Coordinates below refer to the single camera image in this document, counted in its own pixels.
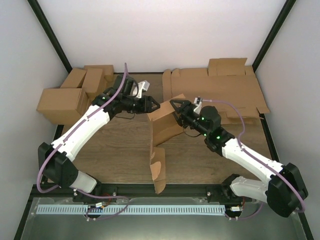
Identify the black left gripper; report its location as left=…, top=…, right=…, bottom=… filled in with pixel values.
left=122, top=95, right=160, bottom=115

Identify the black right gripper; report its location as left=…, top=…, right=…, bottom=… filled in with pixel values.
left=170, top=100, right=210, bottom=138

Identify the brown cardboard box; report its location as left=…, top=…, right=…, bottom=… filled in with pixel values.
left=147, top=100, right=183, bottom=194

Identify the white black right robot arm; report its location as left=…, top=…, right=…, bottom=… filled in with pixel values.
left=170, top=97, right=309, bottom=218

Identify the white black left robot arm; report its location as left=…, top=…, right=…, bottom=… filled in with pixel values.
left=36, top=74, right=160, bottom=202

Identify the small folded cardboard box rear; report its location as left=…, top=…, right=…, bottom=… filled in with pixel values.
left=83, top=65, right=114, bottom=82

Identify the large folded cardboard box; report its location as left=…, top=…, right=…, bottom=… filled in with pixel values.
left=36, top=88, right=90, bottom=125

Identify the stack of flat cardboard blanks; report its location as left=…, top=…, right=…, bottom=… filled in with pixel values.
left=162, top=58, right=270, bottom=124

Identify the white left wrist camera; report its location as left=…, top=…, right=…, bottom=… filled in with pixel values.
left=132, top=80, right=150, bottom=99

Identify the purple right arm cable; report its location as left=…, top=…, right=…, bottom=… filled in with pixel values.
left=199, top=98, right=307, bottom=221

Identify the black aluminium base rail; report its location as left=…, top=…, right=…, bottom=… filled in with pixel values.
left=72, top=182, right=296, bottom=203

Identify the black left frame post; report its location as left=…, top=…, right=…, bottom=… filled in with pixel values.
left=27, top=0, right=73, bottom=74

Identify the black frame post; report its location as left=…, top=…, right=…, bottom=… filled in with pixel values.
left=252, top=0, right=296, bottom=73
left=27, top=0, right=73, bottom=74

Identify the light blue slotted cable duct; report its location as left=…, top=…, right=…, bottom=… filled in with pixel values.
left=35, top=204, right=226, bottom=216

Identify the black right frame post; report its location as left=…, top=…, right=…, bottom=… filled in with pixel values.
left=252, top=0, right=296, bottom=73

